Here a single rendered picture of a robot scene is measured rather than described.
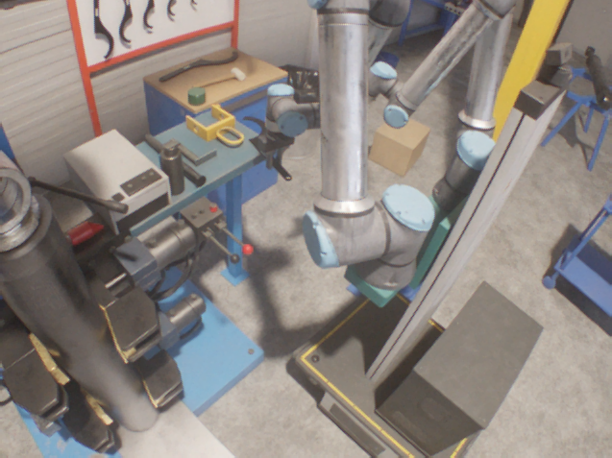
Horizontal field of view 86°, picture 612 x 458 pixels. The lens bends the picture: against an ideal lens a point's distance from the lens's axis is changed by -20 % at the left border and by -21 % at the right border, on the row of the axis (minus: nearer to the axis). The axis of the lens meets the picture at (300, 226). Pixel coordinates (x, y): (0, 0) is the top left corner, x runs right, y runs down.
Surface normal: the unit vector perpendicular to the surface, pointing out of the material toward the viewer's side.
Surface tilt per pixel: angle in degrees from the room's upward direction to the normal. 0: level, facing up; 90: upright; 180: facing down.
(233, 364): 0
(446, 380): 0
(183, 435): 0
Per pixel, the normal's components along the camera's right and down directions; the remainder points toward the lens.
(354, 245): 0.33, 0.39
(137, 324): 0.11, -0.67
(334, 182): -0.51, 0.37
